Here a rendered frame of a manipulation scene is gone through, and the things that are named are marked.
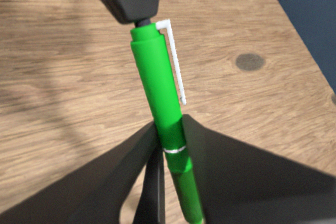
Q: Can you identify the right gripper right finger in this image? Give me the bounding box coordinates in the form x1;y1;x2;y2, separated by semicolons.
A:
182;114;336;224

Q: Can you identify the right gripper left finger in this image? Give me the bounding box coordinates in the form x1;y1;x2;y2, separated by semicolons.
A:
0;120;166;224

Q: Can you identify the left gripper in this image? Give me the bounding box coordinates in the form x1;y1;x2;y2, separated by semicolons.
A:
100;0;160;26

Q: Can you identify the green ballpoint pen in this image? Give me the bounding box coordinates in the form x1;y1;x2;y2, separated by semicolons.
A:
130;19;203;224

